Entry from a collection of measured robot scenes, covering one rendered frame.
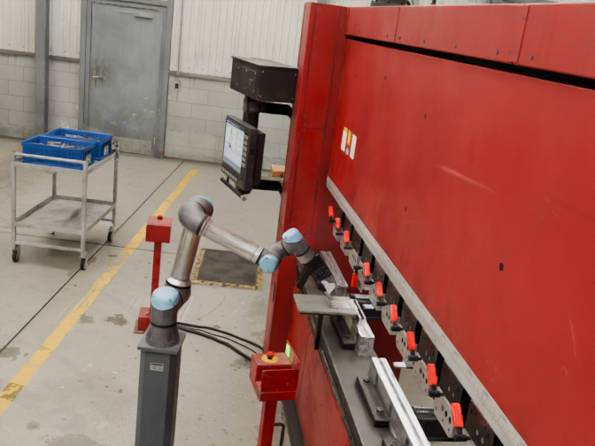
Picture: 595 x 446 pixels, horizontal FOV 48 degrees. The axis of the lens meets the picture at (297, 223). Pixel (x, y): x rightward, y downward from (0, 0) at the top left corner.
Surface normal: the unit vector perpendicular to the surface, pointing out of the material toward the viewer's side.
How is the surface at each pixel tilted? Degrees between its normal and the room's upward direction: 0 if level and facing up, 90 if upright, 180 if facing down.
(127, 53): 90
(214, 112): 90
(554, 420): 90
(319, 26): 90
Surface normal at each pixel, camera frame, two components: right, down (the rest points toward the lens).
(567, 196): -0.98, -0.07
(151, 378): -0.03, 0.29
